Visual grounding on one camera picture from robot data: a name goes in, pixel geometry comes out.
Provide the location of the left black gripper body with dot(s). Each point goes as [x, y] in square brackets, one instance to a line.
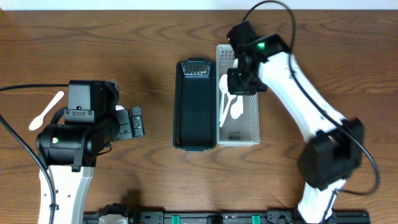
[125, 123]

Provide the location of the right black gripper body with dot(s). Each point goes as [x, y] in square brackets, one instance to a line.
[241, 82]

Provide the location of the white spoon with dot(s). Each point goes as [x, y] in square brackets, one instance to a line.
[230, 98]
[221, 106]
[223, 85]
[236, 109]
[38, 121]

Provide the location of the clear white perforated basket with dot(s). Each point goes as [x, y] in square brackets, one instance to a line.
[244, 131]

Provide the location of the white fork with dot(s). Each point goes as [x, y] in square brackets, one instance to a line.
[119, 108]

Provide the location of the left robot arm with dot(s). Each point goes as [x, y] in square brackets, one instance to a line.
[69, 152]

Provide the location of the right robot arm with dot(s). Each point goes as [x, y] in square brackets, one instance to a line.
[333, 143]

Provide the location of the dark green plastic basket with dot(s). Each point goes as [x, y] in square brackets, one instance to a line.
[195, 105]

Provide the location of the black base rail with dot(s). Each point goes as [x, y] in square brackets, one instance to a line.
[119, 213]

